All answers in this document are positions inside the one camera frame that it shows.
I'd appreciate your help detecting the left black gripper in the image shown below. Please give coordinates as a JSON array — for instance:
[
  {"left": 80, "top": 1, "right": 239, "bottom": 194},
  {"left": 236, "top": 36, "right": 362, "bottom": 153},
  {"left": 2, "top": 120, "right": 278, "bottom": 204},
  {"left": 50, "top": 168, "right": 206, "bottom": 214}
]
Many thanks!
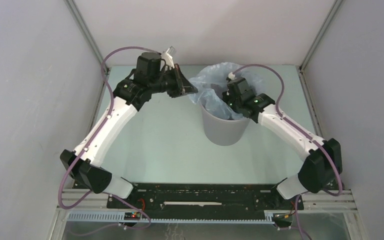
[{"left": 149, "top": 63, "right": 198, "bottom": 98}]

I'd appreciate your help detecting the blue plastic trash bag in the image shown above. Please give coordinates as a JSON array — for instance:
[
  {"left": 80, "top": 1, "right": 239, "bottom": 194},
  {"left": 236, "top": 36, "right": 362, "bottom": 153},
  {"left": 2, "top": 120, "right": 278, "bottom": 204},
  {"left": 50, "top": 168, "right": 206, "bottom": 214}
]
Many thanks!
[{"left": 188, "top": 61, "right": 266, "bottom": 121}]

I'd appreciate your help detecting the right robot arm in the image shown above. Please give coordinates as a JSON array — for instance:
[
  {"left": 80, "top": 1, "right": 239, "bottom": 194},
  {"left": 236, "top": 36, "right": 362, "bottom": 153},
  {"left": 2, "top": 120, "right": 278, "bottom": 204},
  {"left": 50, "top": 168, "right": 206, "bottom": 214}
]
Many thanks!
[{"left": 222, "top": 75, "right": 342, "bottom": 209}]

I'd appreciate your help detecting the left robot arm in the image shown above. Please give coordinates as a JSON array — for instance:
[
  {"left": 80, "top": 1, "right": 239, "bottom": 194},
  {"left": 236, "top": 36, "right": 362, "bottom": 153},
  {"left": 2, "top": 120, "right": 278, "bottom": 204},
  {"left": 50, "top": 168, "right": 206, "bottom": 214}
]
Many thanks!
[{"left": 60, "top": 47, "right": 198, "bottom": 208}]

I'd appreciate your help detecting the grey trash bin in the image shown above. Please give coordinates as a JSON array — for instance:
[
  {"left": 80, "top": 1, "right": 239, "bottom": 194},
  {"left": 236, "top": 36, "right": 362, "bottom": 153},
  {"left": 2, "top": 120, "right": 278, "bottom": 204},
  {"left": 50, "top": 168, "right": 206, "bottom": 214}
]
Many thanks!
[{"left": 200, "top": 105, "right": 251, "bottom": 146}]

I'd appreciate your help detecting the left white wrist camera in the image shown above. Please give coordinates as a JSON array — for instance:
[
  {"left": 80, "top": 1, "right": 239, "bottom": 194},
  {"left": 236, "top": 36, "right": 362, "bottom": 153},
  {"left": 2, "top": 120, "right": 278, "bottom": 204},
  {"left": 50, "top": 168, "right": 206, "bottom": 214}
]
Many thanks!
[{"left": 160, "top": 46, "right": 176, "bottom": 70}]

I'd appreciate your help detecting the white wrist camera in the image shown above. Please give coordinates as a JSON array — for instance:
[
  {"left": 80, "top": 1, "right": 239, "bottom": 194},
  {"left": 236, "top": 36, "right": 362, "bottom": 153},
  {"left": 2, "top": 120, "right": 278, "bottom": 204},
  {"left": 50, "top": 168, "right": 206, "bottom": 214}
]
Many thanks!
[
  {"left": 226, "top": 72, "right": 237, "bottom": 83},
  {"left": 160, "top": 46, "right": 176, "bottom": 70}
]

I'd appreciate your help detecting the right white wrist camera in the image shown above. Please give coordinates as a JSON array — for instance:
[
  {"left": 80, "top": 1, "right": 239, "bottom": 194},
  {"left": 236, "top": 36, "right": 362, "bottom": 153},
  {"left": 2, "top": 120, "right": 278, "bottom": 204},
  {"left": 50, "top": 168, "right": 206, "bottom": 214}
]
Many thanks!
[{"left": 226, "top": 72, "right": 237, "bottom": 83}]

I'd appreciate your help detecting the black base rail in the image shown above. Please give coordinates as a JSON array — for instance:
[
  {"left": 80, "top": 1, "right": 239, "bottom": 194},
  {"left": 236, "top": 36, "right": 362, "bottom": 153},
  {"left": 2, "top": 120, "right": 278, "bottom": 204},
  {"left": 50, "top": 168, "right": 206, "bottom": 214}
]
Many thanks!
[{"left": 76, "top": 180, "right": 325, "bottom": 221}]

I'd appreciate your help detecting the left aluminium frame post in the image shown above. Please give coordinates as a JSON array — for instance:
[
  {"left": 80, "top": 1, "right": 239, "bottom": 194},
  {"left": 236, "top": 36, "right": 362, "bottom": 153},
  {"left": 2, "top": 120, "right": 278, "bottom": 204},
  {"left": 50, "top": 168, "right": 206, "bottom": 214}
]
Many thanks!
[{"left": 63, "top": 0, "right": 104, "bottom": 65}]

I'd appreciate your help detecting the aluminium frame post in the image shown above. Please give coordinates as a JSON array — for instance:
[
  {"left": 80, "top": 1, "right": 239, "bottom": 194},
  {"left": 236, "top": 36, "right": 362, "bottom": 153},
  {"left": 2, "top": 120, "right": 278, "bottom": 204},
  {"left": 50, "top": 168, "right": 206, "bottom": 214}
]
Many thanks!
[
  {"left": 298, "top": 0, "right": 345, "bottom": 71},
  {"left": 63, "top": 0, "right": 104, "bottom": 65}
]

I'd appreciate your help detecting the white cable duct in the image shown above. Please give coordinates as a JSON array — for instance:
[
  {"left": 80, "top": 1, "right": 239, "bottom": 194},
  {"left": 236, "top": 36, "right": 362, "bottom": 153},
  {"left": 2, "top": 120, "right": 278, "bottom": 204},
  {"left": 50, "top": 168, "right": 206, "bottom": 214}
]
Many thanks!
[{"left": 66, "top": 210, "right": 275, "bottom": 225}]

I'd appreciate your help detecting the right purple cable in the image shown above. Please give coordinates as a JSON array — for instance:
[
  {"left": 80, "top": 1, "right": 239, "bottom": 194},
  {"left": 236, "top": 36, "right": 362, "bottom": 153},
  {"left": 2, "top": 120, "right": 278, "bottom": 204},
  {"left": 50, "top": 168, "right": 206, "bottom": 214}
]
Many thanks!
[{"left": 232, "top": 63, "right": 344, "bottom": 240}]

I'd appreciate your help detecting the right aluminium frame post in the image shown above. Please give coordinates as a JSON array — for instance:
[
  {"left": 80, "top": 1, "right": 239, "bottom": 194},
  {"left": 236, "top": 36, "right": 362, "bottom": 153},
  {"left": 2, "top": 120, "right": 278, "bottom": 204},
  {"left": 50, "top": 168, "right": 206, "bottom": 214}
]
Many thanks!
[{"left": 298, "top": 0, "right": 345, "bottom": 71}]

